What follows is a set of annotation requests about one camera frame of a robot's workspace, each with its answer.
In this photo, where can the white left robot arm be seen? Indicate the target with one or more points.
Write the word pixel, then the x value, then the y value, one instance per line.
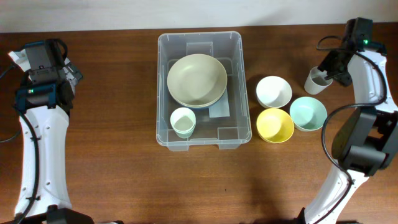
pixel 44 195

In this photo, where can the clear plastic storage container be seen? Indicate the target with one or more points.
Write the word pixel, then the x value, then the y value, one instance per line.
pixel 226 133

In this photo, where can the grey plastic cup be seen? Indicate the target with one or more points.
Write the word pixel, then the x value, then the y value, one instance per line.
pixel 316 81

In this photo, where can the white paper label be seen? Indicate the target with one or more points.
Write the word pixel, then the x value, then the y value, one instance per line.
pixel 220 109

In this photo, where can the dark blue plastic plate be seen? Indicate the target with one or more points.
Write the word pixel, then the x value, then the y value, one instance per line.
pixel 199 107

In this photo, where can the white plastic cup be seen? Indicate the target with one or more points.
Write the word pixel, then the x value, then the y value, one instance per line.
pixel 183 120

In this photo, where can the beige plate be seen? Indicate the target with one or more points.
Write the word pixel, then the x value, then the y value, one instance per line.
pixel 197 79

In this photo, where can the yellow plastic bowl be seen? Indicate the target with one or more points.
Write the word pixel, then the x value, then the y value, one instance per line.
pixel 275 125

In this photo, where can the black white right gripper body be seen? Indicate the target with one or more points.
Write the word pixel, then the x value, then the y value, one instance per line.
pixel 335 68

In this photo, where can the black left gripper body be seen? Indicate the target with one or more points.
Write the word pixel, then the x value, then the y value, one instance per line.
pixel 75 76

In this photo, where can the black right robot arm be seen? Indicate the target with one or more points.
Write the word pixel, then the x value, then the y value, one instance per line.
pixel 366 143

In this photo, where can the mint green plastic bowl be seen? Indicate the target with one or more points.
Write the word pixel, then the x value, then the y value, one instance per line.
pixel 308 114

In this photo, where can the green plastic cup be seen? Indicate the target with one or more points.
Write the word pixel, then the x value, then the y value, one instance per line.
pixel 184 134

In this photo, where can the white plastic bowl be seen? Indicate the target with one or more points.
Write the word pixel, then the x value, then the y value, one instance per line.
pixel 273 92

